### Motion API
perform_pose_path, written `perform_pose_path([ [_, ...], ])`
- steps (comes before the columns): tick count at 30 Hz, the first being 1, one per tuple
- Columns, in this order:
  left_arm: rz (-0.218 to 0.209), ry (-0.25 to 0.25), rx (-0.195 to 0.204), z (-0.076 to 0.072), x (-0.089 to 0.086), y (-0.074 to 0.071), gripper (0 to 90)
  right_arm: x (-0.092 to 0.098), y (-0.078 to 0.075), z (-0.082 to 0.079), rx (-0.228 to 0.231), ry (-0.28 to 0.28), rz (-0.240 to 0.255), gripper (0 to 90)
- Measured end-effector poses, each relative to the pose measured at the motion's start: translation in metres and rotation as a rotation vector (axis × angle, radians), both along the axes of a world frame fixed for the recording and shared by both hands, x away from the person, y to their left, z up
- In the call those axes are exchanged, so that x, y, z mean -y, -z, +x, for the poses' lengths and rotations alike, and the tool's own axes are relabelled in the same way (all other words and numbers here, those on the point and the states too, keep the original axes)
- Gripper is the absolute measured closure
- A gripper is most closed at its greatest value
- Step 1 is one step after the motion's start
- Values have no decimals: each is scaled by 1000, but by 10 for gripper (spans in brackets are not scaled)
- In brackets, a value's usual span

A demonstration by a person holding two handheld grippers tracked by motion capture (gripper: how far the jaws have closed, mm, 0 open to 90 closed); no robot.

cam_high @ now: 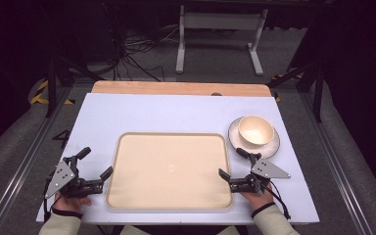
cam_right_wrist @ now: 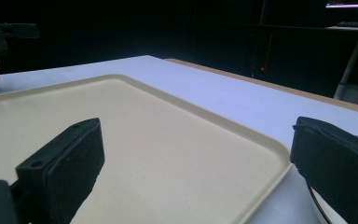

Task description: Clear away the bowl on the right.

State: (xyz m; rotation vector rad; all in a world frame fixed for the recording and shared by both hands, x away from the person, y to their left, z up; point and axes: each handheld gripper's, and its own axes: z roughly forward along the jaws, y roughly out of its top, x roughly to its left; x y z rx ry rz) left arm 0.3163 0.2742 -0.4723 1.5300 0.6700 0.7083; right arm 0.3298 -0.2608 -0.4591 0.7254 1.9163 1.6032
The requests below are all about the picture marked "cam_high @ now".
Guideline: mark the beige rectangular tray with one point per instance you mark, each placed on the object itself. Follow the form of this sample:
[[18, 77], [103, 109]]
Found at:
[[169, 169]]

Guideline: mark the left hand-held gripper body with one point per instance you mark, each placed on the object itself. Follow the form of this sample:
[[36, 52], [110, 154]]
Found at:
[[62, 178]]

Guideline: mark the person's left hand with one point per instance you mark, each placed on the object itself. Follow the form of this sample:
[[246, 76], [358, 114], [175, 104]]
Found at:
[[70, 203]]

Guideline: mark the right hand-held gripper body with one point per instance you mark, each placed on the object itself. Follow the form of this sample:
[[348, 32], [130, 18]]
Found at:
[[267, 169]]

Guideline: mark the cream bowl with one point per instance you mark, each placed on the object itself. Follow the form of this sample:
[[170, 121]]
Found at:
[[256, 130]]

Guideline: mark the yellow and black tape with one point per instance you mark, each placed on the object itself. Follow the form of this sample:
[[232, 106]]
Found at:
[[40, 98]]

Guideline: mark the black tripod stand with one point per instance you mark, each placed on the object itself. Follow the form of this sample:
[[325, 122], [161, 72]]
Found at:
[[52, 81], [316, 88]]

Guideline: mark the white board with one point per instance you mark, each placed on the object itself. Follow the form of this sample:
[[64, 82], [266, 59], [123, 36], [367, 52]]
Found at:
[[163, 112]]

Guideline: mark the aluminium rail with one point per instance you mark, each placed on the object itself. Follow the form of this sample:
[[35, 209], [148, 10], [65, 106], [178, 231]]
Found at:
[[23, 169], [336, 163]]

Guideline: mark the white metal stand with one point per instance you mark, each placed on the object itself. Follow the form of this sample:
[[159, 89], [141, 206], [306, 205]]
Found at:
[[222, 21]]

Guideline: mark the wooden table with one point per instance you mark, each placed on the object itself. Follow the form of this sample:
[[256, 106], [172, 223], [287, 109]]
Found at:
[[179, 88]]

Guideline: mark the white plate with dark rim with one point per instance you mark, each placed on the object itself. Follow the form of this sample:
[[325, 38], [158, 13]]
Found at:
[[267, 149]]

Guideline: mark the person's right hand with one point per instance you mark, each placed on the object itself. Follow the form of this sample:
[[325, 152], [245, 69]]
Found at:
[[259, 199]]

